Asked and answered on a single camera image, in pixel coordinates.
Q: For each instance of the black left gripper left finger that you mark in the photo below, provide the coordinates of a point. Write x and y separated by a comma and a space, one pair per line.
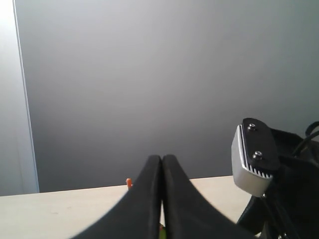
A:
137, 214

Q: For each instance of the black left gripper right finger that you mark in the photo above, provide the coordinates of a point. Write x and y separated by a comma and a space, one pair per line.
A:
187, 214

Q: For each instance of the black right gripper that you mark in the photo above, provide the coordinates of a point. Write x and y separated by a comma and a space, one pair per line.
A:
289, 209

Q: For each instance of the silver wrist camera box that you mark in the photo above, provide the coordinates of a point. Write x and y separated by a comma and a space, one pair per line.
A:
254, 157

